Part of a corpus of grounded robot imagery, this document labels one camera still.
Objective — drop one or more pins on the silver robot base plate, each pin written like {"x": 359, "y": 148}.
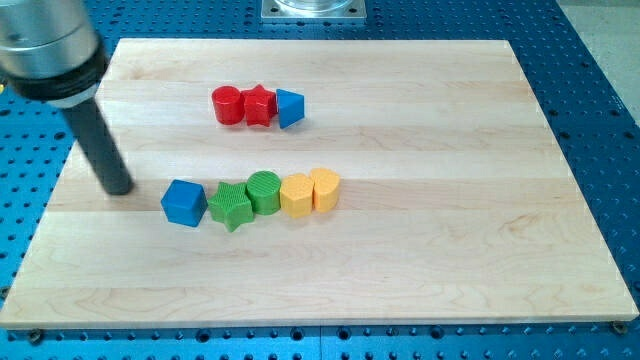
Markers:
{"x": 313, "y": 9}

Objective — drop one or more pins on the board corner screw left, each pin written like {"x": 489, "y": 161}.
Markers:
{"x": 35, "y": 336}

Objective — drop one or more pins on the red star block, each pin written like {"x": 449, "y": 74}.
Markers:
{"x": 260, "y": 106}

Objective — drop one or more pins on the yellow hexagon block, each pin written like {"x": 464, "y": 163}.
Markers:
{"x": 296, "y": 195}

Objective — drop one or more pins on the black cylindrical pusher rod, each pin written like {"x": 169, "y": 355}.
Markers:
{"x": 99, "y": 147}

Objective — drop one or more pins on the blue triangle block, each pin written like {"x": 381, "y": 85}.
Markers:
{"x": 291, "y": 107}

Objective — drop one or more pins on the board corner screw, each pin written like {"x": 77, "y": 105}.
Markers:
{"x": 619, "y": 328}
{"x": 35, "y": 336}

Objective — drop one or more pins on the light wooden board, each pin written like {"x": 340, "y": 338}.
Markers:
{"x": 456, "y": 203}

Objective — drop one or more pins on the green star block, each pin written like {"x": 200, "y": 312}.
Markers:
{"x": 231, "y": 206}

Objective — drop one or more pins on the green cylinder block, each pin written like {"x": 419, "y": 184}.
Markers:
{"x": 263, "y": 189}

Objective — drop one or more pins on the yellow half-round block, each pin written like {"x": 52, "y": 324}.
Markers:
{"x": 326, "y": 189}

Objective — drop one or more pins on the blue cube block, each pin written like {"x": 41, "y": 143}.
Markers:
{"x": 184, "y": 203}

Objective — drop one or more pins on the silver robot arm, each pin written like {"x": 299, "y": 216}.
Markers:
{"x": 51, "y": 52}

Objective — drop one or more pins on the red cylinder block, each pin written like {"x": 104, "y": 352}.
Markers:
{"x": 228, "y": 103}

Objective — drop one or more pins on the board corner screw right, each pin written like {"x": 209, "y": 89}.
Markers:
{"x": 619, "y": 328}

